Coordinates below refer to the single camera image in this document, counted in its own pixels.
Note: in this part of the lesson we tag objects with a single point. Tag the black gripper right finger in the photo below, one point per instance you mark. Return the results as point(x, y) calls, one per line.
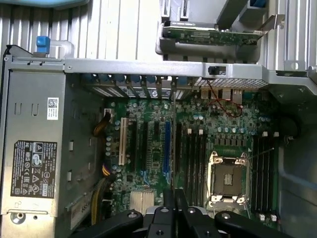
point(183, 223)

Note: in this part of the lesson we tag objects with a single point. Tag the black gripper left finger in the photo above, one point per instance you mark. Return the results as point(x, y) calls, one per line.
point(168, 223)

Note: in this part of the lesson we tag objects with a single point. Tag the black RAM slot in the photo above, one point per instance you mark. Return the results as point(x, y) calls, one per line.
point(188, 168)
point(255, 173)
point(194, 168)
point(199, 168)
point(266, 173)
point(260, 173)
point(204, 168)
point(271, 173)

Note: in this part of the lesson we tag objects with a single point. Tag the silver chipset heatsink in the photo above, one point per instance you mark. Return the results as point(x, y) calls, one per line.
point(141, 200)

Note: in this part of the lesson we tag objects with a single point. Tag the blue expansion slot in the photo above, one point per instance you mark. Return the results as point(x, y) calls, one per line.
point(167, 148)

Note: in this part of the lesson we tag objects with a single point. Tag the long black expansion slot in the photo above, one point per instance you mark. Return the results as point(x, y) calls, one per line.
point(144, 146)
point(177, 148)
point(132, 143)

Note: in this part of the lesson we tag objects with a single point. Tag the white expansion slot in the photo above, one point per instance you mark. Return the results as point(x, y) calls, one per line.
point(122, 141)

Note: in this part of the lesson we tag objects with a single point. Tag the short black expansion slot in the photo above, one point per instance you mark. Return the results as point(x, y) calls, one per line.
point(156, 129)

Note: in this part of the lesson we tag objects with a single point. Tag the thin metal locking lever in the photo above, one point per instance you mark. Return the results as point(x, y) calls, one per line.
point(262, 153)

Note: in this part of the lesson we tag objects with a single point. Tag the green motherboard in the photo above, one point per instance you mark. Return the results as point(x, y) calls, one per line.
point(223, 119)

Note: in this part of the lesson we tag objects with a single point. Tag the grey metal PC case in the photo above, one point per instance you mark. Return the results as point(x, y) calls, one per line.
point(292, 173)

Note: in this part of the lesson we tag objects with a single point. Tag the rear port block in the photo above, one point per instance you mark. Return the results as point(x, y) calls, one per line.
point(221, 95)

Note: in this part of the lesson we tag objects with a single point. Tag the black rating label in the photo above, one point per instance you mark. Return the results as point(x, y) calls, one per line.
point(33, 168)

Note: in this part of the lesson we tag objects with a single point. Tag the white barcode sticker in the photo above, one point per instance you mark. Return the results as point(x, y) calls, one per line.
point(52, 108)

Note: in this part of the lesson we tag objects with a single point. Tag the grey power supply unit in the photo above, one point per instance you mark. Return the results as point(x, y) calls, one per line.
point(32, 129)

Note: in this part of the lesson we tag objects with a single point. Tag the blue case latch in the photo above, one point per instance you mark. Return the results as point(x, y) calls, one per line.
point(42, 44)

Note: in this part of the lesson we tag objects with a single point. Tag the CPU socket with metal frame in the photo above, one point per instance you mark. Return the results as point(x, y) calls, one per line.
point(229, 178)

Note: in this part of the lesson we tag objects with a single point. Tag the black intrusion switch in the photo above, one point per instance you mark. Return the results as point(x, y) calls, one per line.
point(214, 70)

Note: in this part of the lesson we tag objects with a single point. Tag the graphics card with metal bracket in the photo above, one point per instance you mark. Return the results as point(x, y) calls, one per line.
point(210, 36)

